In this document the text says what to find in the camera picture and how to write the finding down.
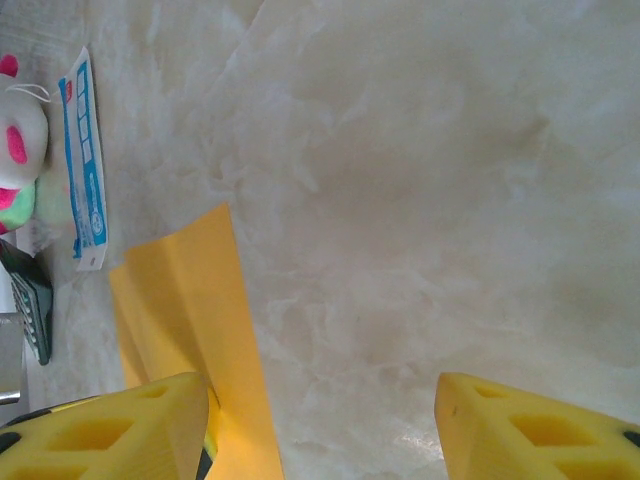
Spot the white pink plush toy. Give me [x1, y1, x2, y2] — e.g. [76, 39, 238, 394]
[0, 52, 71, 236]

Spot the black desk calculator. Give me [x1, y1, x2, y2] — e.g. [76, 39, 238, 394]
[0, 238, 54, 366]

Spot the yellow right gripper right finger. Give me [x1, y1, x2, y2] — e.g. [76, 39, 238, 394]
[433, 372, 640, 480]

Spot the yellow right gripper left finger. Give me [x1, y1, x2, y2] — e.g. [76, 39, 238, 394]
[0, 372, 221, 480]

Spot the blue white plastic packet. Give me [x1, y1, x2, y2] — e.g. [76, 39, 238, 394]
[57, 45, 109, 273]

